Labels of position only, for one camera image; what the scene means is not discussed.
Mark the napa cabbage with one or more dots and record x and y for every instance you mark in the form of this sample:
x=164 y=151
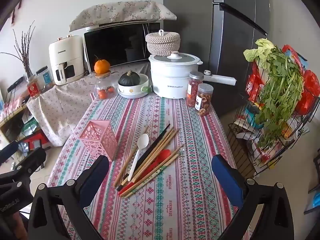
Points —
x=260 y=50

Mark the jar of red dried fruit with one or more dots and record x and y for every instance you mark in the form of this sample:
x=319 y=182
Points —
x=193 y=90

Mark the woven lidded basket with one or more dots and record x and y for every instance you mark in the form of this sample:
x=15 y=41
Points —
x=162 y=43

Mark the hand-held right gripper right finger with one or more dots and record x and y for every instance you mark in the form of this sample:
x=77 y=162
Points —
x=225 y=177

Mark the dark green pumpkin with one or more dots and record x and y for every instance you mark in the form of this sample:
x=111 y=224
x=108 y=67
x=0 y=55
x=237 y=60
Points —
x=128 y=79

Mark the floral cabinet cloth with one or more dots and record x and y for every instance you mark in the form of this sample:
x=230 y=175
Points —
x=62 y=105

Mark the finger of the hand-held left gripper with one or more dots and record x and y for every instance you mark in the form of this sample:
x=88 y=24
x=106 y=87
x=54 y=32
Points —
x=32 y=158
x=8 y=150

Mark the dried branches in vase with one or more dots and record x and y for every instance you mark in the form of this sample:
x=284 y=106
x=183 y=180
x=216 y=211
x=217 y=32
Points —
x=23 y=50

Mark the patterned red green tablecloth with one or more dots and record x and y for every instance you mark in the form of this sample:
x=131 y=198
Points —
x=175 y=180

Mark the red plastic bag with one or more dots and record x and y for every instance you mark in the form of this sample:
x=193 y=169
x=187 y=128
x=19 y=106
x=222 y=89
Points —
x=310 y=90

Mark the large orange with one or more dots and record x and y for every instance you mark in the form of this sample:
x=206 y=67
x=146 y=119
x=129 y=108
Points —
x=102 y=66

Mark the floral cloth microwave cover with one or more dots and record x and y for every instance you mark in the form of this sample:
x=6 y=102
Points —
x=120 y=11

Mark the leafy green herb bunch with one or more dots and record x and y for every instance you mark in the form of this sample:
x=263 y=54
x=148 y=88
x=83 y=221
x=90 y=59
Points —
x=280 y=87

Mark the bamboo chopsticks pair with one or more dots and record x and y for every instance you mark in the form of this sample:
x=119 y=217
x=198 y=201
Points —
x=160 y=171

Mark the pale wooden chopstick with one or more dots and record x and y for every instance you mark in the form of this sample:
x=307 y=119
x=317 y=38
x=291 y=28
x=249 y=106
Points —
x=131 y=156

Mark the white plastic spoon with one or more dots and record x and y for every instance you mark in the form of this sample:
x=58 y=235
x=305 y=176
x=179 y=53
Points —
x=142 y=142

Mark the grey refrigerator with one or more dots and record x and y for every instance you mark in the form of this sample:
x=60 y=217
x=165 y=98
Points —
x=200 y=30

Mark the white electric cooking pot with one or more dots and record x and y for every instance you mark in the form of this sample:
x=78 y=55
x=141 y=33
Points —
x=170 y=82

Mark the pink perforated utensil holder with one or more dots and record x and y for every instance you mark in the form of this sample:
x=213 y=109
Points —
x=98 y=140

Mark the red plastic spoon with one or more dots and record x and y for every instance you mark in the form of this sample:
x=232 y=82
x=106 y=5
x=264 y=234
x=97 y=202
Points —
x=163 y=155

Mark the red and blue bag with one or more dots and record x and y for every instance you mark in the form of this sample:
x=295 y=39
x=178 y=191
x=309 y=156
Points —
x=293 y=55

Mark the glass jar with small oranges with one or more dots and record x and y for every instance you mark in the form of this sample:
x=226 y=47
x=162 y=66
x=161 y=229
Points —
x=103 y=86

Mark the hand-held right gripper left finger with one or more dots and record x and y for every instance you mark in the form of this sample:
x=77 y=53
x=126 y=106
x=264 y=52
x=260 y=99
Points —
x=96 y=177

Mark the white air fryer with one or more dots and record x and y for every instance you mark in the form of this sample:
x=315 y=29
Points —
x=66 y=55

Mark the brown wooden chopstick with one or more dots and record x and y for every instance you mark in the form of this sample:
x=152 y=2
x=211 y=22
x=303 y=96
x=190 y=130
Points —
x=164 y=145
x=169 y=145
x=161 y=145

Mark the blue plastic stool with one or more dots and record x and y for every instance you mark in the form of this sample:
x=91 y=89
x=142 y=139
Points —
x=313 y=202

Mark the blue label container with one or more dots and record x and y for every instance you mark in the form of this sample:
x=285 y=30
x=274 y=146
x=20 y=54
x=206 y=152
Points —
x=46 y=76

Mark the glass pot lid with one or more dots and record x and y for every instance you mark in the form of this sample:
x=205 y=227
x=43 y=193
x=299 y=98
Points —
x=175 y=57

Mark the black microwave oven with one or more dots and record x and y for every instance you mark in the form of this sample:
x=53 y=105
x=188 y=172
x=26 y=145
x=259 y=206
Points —
x=115 y=45

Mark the jar of dried fruit slices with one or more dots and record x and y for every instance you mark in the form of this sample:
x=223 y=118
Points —
x=203 y=100

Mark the red label glass jar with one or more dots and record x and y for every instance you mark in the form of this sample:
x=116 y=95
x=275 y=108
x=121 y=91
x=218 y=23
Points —
x=32 y=88

